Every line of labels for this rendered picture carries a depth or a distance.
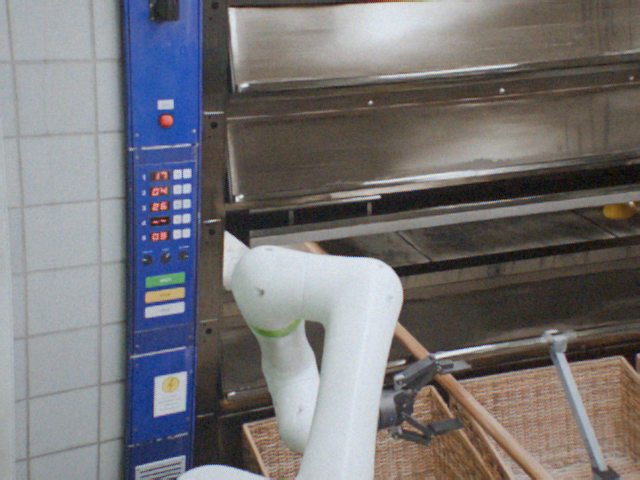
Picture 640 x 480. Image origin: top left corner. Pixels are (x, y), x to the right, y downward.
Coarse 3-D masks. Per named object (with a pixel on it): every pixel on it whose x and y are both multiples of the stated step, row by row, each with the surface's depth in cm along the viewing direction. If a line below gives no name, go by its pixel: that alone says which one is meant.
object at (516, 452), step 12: (312, 252) 294; (324, 252) 290; (396, 324) 256; (396, 336) 254; (408, 336) 251; (408, 348) 249; (420, 348) 247; (420, 360) 245; (444, 384) 236; (456, 384) 234; (456, 396) 232; (468, 396) 231; (468, 408) 229; (480, 408) 227; (480, 420) 225; (492, 420) 223; (492, 432) 221; (504, 432) 220; (504, 444) 218; (516, 444) 217; (516, 456) 215; (528, 456) 214; (528, 468) 212; (540, 468) 211
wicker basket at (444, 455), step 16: (416, 400) 300; (432, 400) 301; (416, 416) 300; (432, 416) 302; (448, 416) 294; (272, 432) 283; (384, 432) 297; (448, 432) 296; (256, 448) 274; (272, 448) 283; (288, 448) 285; (384, 448) 297; (400, 448) 299; (416, 448) 301; (432, 448) 304; (448, 448) 297; (464, 448) 289; (256, 464) 273; (272, 464) 283; (288, 464) 285; (384, 464) 298; (400, 464) 300; (416, 464) 302; (432, 464) 304; (448, 464) 298; (464, 464) 291; (480, 464) 283
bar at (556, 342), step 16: (544, 336) 263; (560, 336) 264; (576, 336) 266; (592, 336) 268; (608, 336) 270; (432, 352) 252; (448, 352) 253; (464, 352) 254; (480, 352) 256; (496, 352) 258; (560, 352) 265; (400, 368) 248; (560, 368) 264; (576, 400) 261; (576, 416) 261; (592, 432) 259; (592, 448) 257; (592, 464) 258
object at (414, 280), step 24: (600, 240) 316; (624, 240) 317; (432, 264) 294; (456, 264) 295; (480, 264) 296; (504, 264) 299; (528, 264) 302; (552, 264) 305; (576, 264) 309; (408, 288) 289; (240, 312) 270
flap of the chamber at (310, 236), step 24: (456, 192) 287; (480, 192) 287; (504, 192) 287; (528, 192) 287; (240, 216) 264; (264, 216) 264; (312, 216) 264; (336, 216) 264; (432, 216) 265; (456, 216) 267; (480, 216) 270; (504, 216) 273; (240, 240) 252; (264, 240) 247; (288, 240) 250; (312, 240) 252
